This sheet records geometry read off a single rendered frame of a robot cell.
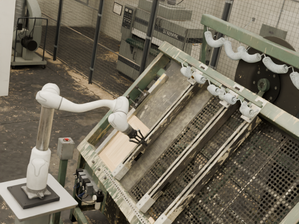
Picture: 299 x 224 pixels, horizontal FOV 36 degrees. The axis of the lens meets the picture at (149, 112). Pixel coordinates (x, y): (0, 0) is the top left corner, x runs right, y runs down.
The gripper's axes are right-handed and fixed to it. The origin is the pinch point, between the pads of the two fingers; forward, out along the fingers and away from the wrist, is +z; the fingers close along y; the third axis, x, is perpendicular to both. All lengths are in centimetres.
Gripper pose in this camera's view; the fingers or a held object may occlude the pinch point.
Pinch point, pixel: (143, 142)
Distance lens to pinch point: 374.9
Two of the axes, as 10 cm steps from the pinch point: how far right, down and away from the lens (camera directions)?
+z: 6.0, 5.2, 6.1
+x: -4.6, -4.0, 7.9
